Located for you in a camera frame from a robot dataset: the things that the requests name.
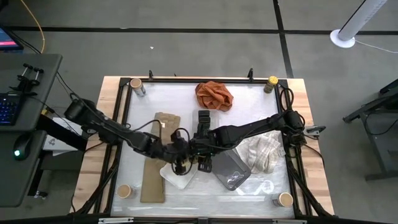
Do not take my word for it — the black cart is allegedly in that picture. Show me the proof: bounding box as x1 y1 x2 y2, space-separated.
341 77 398 181

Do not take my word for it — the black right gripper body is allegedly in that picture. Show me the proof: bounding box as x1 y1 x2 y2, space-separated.
189 132 220 158

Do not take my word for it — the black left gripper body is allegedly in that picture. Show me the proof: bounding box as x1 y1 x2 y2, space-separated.
167 141 192 165

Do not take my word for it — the white cable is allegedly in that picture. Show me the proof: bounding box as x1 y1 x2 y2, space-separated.
353 39 398 54

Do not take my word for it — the tan lid spice jar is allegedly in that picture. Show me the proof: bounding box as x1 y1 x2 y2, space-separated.
117 184 137 200
130 77 147 98
272 192 294 208

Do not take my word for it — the grey desk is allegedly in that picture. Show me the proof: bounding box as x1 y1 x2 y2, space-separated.
0 53 63 208

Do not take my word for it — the clear plastic bag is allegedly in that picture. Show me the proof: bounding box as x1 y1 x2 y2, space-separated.
235 177 276 197

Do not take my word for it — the cream checked cloth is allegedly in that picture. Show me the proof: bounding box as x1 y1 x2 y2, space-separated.
241 130 285 174

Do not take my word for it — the white table cover sheet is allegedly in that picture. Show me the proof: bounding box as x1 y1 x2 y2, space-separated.
110 81 295 218

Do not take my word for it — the black keyboard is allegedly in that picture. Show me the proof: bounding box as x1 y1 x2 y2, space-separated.
0 92 22 127

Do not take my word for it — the tan cloth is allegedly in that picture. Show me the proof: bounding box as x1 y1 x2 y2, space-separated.
139 111 182 204

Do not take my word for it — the black clamp stand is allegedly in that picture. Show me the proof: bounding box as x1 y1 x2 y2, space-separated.
8 63 44 98

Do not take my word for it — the tower fan white round base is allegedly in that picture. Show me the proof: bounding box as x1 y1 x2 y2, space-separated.
329 0 389 49

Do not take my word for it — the white printed paper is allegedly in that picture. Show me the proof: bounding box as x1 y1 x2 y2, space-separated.
42 117 86 157

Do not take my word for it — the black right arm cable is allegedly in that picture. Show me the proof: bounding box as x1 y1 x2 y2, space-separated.
279 87 295 114

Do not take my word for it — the yellow cable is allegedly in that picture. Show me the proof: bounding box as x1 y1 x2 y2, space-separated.
19 0 46 54

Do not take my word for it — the black computer mouse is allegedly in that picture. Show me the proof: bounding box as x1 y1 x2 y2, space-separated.
12 133 34 162

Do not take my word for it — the grey translucent plastic bin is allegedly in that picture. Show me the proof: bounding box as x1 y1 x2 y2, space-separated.
211 149 252 192

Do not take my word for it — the black metal table frame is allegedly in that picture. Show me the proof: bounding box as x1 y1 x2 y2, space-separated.
70 76 335 224

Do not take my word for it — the white square plate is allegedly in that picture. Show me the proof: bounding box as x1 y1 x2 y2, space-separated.
159 161 200 190

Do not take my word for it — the orange crumpled cloth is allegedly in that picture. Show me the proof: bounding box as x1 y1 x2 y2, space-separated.
195 81 234 112

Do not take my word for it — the monitor screen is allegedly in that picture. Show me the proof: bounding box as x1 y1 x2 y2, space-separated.
0 27 24 52

